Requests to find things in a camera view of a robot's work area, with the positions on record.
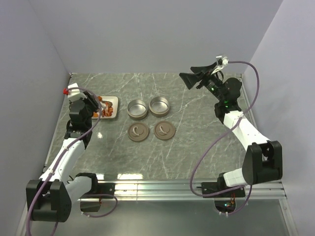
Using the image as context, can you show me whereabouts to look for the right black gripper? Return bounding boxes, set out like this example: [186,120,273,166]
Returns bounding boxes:
[180,62,225,102]

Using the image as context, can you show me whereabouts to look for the metal food tongs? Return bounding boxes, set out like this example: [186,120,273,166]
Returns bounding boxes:
[100,100,112,110]

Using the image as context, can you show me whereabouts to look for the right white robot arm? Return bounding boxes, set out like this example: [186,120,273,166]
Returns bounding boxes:
[179,63,283,197]

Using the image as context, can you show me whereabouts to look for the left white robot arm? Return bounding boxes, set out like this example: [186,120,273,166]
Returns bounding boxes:
[26,86,101,222]

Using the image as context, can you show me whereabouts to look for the white square plate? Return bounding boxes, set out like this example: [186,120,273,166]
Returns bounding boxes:
[92,96,119,119]

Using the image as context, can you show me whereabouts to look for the left round metal tin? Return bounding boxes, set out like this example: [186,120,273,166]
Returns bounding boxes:
[127,99,148,120]

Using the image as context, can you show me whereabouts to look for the round metal tin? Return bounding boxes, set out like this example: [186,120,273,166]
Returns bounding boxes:
[127,99,148,120]
[149,96,170,118]

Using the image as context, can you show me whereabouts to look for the right round metal tin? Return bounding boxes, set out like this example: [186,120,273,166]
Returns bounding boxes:
[149,96,170,118]

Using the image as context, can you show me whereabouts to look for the left brown tin lid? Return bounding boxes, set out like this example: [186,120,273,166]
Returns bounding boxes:
[127,122,150,143]

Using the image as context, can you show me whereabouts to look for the brown tin lid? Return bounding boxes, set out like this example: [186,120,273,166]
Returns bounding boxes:
[154,120,176,141]
[127,122,150,143]

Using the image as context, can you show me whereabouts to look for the right brown tin lid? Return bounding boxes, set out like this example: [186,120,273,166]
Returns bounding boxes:
[154,120,176,141]

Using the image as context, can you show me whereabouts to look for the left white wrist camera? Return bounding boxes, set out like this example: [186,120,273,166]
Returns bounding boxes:
[63,83,87,102]

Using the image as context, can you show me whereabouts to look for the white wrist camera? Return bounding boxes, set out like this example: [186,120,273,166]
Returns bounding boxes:
[63,83,87,102]
[216,55,229,68]

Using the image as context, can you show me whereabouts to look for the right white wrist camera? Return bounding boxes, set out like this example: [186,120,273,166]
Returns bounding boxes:
[216,55,229,68]

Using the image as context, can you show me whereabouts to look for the aluminium frame rail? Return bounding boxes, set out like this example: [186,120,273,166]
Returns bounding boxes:
[15,178,288,236]

